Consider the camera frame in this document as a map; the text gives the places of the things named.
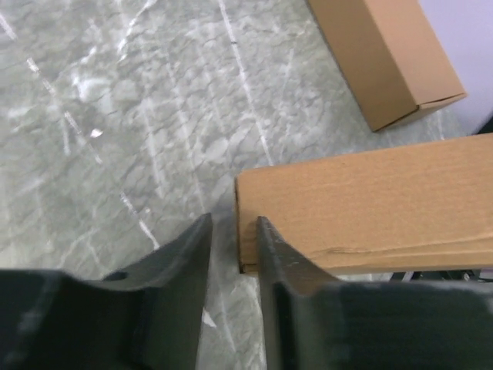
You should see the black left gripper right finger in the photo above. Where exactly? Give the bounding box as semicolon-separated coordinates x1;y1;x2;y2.
257;217;492;369

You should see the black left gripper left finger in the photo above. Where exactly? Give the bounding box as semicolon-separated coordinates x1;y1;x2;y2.
1;214;213;369

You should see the folded brown cardboard box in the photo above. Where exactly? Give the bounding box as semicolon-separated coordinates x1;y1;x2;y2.
308;0;467;132

